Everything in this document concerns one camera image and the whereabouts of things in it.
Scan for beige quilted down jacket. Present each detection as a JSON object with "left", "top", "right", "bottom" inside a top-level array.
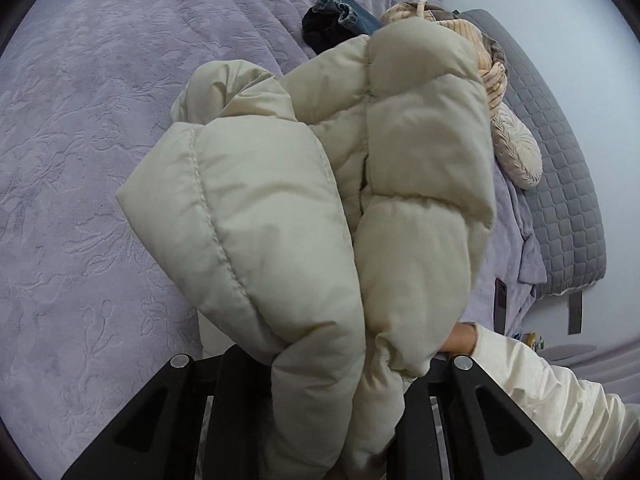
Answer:
[{"left": 116, "top": 18, "right": 496, "bottom": 479}]

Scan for right forearm white sleeve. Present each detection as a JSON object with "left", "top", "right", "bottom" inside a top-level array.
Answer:
[{"left": 471, "top": 325, "right": 639, "bottom": 479}]

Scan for person right hand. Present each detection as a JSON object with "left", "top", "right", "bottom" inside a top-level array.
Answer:
[{"left": 439, "top": 323, "right": 477, "bottom": 356}]

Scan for bedside items shelf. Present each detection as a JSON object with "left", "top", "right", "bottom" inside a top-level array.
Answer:
[{"left": 521, "top": 332, "right": 544, "bottom": 353}]

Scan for dark smartphone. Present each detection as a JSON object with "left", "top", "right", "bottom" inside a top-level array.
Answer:
[{"left": 494, "top": 278, "right": 508, "bottom": 335}]

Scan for grey quilted headboard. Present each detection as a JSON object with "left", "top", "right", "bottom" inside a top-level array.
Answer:
[{"left": 460, "top": 9, "right": 606, "bottom": 298}]

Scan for cream round pleated pillow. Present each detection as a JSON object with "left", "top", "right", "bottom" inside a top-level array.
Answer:
[{"left": 491, "top": 103, "right": 544, "bottom": 190}]

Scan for purple embossed bed blanket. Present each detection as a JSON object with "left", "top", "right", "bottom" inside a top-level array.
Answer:
[{"left": 0, "top": 0, "right": 549, "bottom": 480}]

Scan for striped beige garment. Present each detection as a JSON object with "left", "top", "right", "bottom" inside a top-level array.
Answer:
[{"left": 381, "top": 0, "right": 508, "bottom": 118}]

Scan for folded black garment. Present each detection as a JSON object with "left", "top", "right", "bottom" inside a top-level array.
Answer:
[{"left": 302, "top": 8, "right": 358, "bottom": 54}]

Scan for folded blue jeans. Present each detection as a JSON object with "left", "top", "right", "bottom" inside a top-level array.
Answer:
[{"left": 312, "top": 0, "right": 383, "bottom": 36}]

